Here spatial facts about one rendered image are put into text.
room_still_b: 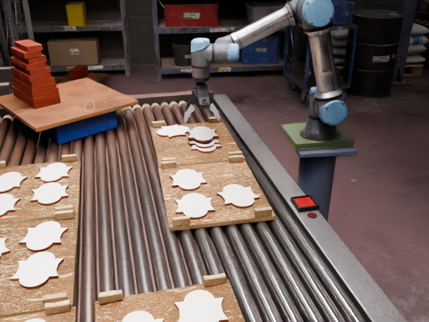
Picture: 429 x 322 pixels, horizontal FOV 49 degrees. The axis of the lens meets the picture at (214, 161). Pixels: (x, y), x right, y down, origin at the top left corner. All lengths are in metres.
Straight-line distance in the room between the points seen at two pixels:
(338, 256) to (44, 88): 1.48
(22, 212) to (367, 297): 1.10
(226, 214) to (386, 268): 1.59
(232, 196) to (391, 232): 1.82
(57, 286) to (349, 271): 0.80
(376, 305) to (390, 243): 1.87
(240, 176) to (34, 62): 1.05
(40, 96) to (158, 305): 1.31
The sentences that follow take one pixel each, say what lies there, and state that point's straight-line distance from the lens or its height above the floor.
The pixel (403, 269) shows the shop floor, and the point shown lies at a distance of 2.98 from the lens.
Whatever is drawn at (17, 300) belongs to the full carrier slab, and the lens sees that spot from 1.33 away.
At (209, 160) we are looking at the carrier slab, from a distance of 1.88.
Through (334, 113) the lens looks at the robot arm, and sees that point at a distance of 2.02.
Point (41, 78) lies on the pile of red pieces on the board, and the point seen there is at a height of 1.17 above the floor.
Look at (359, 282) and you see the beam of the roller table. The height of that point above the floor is 0.91.
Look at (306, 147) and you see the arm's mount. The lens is 2.14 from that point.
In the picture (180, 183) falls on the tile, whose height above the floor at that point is 0.95.
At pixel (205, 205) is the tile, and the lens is 1.57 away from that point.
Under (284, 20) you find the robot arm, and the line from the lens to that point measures 2.04.
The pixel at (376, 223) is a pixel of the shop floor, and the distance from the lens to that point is 3.32.
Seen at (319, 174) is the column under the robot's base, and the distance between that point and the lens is 2.26.
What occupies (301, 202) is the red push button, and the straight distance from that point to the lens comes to 1.64.
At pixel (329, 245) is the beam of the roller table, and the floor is 0.92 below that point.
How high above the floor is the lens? 1.79
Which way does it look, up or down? 27 degrees down
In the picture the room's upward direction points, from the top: straight up
